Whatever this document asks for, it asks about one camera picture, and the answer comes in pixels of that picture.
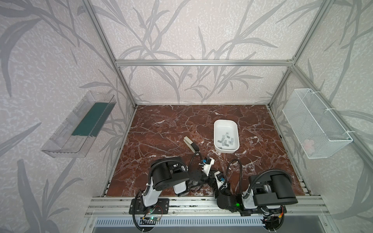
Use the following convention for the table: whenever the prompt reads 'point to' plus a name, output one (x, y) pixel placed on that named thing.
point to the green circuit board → (153, 218)
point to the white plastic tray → (226, 136)
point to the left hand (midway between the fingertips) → (223, 172)
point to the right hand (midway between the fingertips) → (212, 175)
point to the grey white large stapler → (194, 145)
